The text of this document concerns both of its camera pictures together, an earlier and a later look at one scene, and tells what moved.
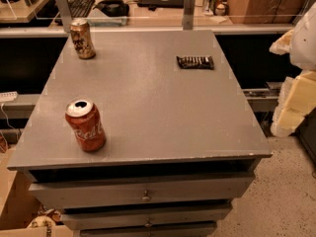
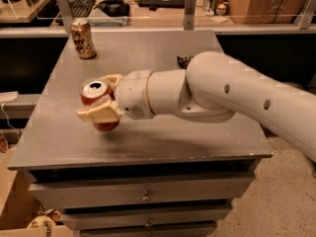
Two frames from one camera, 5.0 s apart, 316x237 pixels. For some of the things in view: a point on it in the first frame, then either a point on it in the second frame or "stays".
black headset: [113, 7] stays
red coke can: [85, 123] to [93, 94]
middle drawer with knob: [71, 216] stays
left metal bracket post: [64, 8] stays
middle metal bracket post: [189, 7] stays
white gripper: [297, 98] to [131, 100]
